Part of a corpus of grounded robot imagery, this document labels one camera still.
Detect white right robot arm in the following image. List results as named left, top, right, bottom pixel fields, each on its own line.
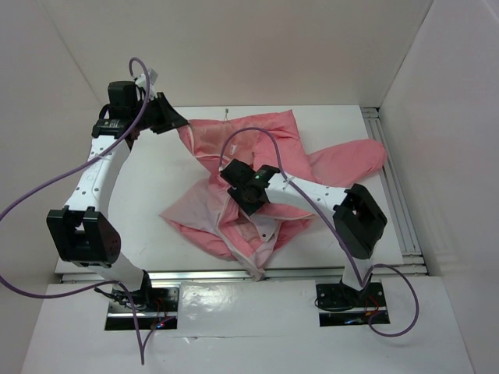
left=220, top=160, right=388, bottom=305

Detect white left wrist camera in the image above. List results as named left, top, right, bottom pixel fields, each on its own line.
left=134, top=69, right=158, bottom=90

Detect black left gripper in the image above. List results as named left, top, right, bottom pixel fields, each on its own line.
left=130, top=92, right=187, bottom=135

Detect pink zip-up jacket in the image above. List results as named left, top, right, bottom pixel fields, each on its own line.
left=161, top=111, right=387, bottom=281

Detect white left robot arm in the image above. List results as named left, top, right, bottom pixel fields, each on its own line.
left=46, top=75, right=188, bottom=311

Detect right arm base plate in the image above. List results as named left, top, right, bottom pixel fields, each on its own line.
left=314, top=282, right=390, bottom=327

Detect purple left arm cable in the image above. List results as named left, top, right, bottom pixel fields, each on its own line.
left=0, top=57, right=165, bottom=366

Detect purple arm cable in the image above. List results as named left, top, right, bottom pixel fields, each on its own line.
left=218, top=128, right=421, bottom=337
left=0, top=57, right=165, bottom=366

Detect aluminium front rail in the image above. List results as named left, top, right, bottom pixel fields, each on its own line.
left=60, top=266, right=428, bottom=283

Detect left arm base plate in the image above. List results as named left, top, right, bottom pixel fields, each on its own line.
left=104, top=287, right=180, bottom=331

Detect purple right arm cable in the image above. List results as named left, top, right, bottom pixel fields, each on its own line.
left=218, top=128, right=421, bottom=337

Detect aluminium right side rails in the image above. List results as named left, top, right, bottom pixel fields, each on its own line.
left=360, top=107, right=429, bottom=277

